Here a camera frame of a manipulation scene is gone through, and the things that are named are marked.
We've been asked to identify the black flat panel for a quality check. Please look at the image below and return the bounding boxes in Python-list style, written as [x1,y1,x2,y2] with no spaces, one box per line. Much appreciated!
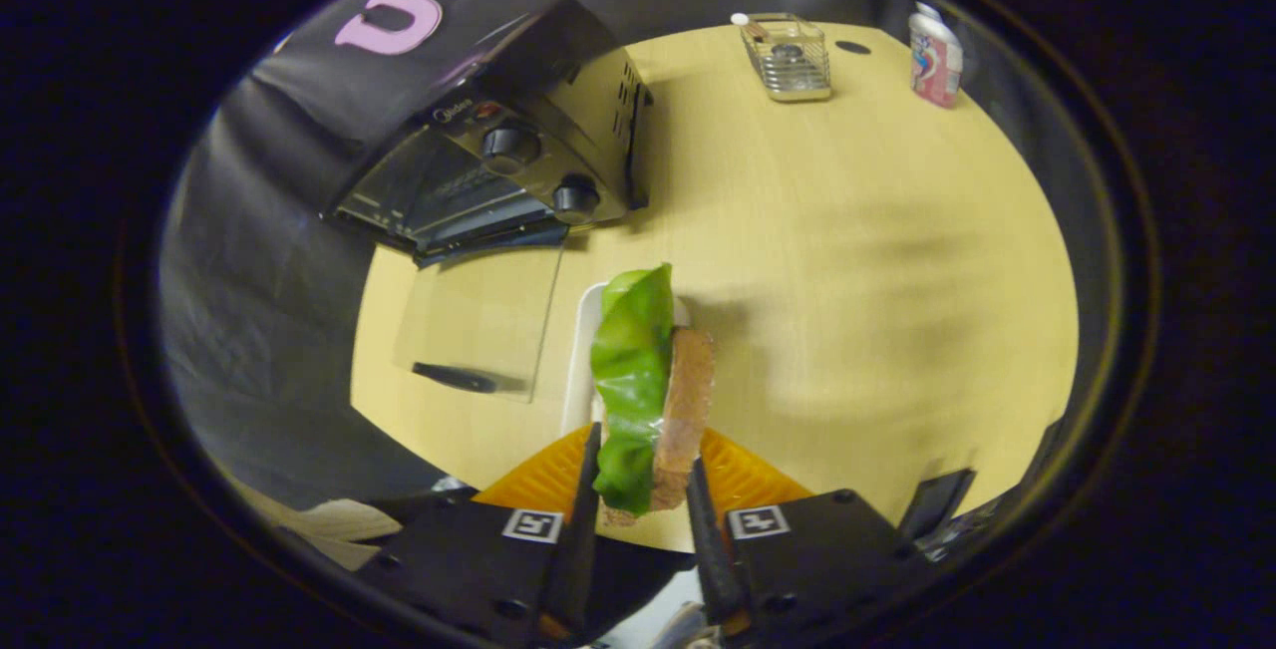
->
[897,470,976,547]

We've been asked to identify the black toaster oven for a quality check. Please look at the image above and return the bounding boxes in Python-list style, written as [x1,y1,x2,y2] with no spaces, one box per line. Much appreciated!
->
[321,0,654,403]

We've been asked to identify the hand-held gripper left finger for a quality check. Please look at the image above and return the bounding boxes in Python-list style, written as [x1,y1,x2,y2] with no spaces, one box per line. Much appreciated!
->
[354,422,604,648]

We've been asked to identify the metal wire holder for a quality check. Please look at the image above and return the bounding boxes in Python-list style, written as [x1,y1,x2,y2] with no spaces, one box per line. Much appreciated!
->
[731,11,833,103]

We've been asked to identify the sandwich with lettuce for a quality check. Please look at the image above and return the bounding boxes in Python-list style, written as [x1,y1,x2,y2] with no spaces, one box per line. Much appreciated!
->
[588,263,717,527]

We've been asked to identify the white plastic tray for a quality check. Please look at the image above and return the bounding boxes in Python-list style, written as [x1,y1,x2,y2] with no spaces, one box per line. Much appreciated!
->
[560,280,691,436]

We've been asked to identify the white and pink bottle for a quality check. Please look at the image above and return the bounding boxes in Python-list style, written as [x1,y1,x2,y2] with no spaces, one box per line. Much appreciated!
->
[908,1,965,110]

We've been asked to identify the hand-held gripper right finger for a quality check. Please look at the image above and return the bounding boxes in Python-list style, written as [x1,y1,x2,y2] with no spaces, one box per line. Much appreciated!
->
[684,427,923,630]

